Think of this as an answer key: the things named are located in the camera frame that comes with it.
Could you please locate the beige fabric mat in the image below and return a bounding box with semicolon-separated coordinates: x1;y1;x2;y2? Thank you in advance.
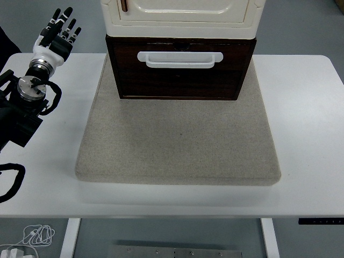
74;53;282;187

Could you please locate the cream cabinet door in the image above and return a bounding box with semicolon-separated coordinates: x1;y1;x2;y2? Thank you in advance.
116;0;249;25

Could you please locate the dark brown wooden drawer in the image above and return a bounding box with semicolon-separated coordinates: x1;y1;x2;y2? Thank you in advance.
111;39;253;73

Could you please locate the black table control panel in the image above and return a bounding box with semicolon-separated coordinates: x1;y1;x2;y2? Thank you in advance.
298;217;344;225

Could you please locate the cream cabinet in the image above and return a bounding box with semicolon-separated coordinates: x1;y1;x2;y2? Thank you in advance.
101;0;266;39

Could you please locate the dark background object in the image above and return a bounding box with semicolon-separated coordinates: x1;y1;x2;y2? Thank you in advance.
0;26;23;75

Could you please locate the white cable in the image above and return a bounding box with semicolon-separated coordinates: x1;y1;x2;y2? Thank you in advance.
0;224;56;258

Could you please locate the white charger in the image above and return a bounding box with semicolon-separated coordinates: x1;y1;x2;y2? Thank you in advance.
1;248;25;258

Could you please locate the dark brown drawer housing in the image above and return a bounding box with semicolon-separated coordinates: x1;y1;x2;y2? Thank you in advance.
105;34;257;101

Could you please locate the white table leg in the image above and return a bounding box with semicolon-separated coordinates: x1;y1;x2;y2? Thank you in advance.
260;218;281;258
59;218;82;258

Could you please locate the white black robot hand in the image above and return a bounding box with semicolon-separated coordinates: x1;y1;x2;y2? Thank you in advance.
32;7;83;67

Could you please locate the white drawer handle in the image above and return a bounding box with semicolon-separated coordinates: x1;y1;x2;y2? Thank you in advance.
137;51;224;69

